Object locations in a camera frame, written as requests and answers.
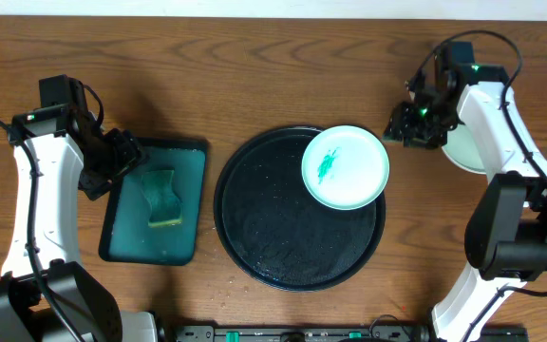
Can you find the green yellow sponge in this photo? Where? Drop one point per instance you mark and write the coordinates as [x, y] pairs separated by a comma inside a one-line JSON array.
[[165, 205]]

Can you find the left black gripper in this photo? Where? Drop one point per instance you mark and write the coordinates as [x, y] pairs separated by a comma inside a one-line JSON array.
[[124, 152]]

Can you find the round black tray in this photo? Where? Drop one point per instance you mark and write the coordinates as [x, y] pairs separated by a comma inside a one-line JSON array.
[[276, 231]]

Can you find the rectangular black water tray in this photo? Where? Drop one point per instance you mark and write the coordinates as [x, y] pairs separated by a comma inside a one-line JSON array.
[[126, 236]]

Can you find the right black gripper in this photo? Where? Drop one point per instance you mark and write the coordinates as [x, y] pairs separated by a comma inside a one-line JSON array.
[[407, 125]]

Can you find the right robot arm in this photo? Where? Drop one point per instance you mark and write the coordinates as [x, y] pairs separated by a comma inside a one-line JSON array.
[[505, 240]]

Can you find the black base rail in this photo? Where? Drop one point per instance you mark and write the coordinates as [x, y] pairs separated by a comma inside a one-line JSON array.
[[204, 333]]

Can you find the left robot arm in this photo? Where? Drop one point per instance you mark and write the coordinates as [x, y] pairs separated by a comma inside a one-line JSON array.
[[46, 294]]

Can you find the mint plate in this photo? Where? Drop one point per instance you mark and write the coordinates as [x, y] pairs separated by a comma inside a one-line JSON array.
[[461, 150], [345, 167]]

